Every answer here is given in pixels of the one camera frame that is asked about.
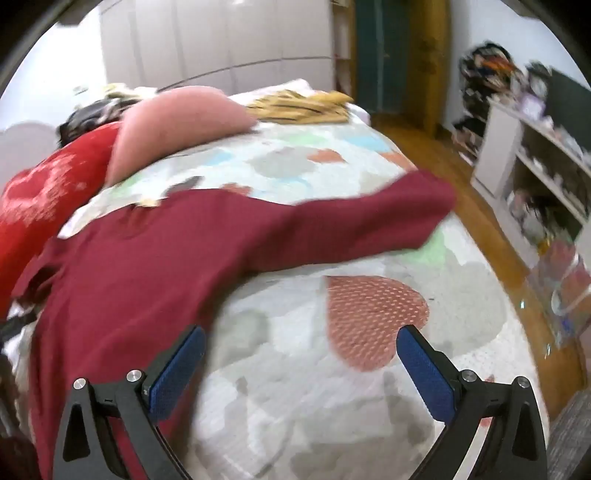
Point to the teal door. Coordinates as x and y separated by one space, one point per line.
383 50

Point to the dark patterned cloth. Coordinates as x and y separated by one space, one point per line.
87 115

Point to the wooden door frame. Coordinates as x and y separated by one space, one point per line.
427 60

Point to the white bed sheet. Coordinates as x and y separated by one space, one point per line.
18 357

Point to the colourful bag pile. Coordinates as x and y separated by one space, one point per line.
489 69

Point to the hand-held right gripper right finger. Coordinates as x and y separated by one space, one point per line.
425 374

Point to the dark green board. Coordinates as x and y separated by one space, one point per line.
570 104

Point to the red patterned pillow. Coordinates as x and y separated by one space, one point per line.
41 194

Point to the white wardrobe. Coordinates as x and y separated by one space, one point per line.
207 41

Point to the clear plastic bag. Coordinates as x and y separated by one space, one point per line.
563 286

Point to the maroon shirt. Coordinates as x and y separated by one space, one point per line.
161 258

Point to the pink pillow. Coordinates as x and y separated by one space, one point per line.
175 124

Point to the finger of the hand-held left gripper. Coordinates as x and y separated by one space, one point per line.
18 325

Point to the heart-printed blanket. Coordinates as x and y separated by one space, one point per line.
300 392

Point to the white shelf unit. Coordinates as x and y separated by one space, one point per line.
496 152

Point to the yellow striped garment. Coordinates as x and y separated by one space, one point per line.
300 108

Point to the grey woven cloth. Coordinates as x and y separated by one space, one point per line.
572 443

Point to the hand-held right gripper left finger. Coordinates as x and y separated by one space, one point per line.
178 374

